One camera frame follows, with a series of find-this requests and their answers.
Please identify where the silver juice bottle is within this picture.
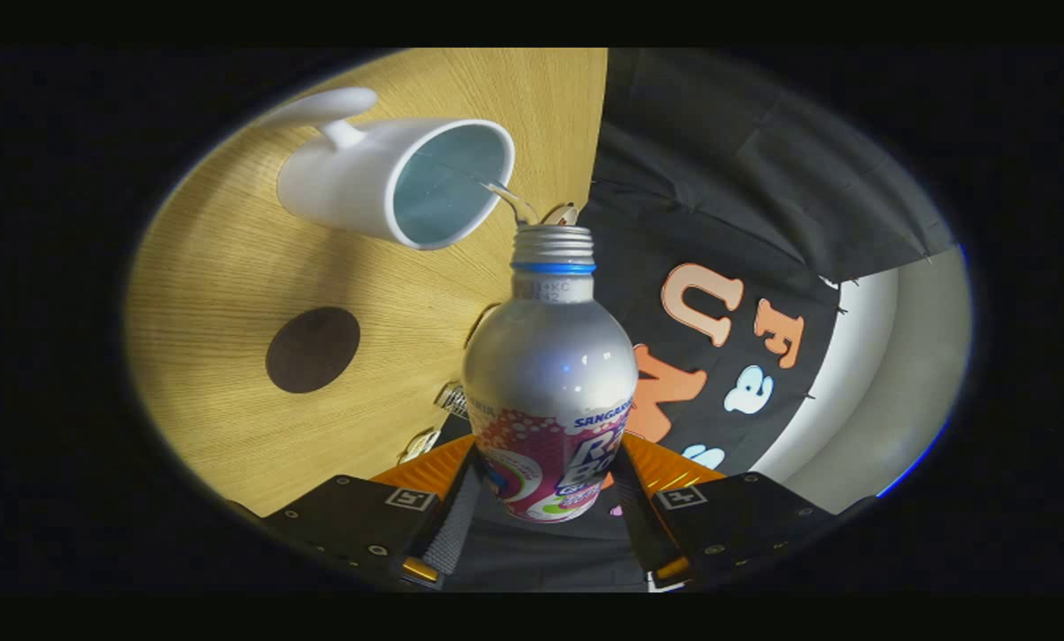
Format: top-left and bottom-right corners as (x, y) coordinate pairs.
(461, 224), (639, 523)

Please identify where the wooden table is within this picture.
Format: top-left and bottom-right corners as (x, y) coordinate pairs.
(125, 49), (608, 517)

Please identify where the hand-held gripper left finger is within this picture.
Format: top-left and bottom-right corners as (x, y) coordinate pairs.
(260, 434), (483, 590)

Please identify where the clear juice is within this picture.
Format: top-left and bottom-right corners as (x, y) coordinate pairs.
(483, 181), (541, 226)

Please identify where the white cup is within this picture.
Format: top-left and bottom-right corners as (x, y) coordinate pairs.
(256, 86), (516, 251)

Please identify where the dark round coaster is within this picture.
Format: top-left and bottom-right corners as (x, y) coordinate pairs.
(265, 307), (361, 394)

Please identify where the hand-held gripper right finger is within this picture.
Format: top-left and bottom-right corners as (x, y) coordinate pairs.
(610, 434), (853, 590)

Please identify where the white divided tray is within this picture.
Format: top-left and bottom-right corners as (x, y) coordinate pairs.
(398, 427), (443, 465)

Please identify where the black backdrop cloth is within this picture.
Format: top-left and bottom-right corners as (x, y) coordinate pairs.
(443, 49), (955, 593)

